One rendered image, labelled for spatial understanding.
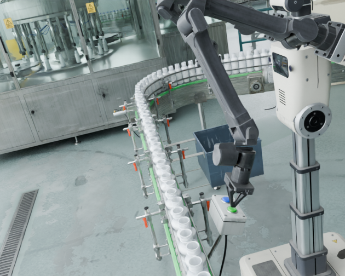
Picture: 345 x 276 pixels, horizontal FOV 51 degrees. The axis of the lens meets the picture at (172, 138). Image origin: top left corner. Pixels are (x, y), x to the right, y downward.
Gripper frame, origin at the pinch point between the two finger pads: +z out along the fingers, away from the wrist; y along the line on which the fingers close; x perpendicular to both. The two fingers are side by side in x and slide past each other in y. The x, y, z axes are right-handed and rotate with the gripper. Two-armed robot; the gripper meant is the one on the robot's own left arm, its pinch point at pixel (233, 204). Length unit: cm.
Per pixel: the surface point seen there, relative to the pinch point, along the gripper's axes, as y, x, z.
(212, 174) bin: -74, 20, 27
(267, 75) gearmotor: -166, 83, -15
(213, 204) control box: -6.8, -4.1, 4.4
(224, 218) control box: 4.1, -3.7, 2.8
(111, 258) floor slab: -127, -24, 129
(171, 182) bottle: -19.4, -16.7, 3.5
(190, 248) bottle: 16.4, -17.5, 4.8
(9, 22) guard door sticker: -367, -148, -5
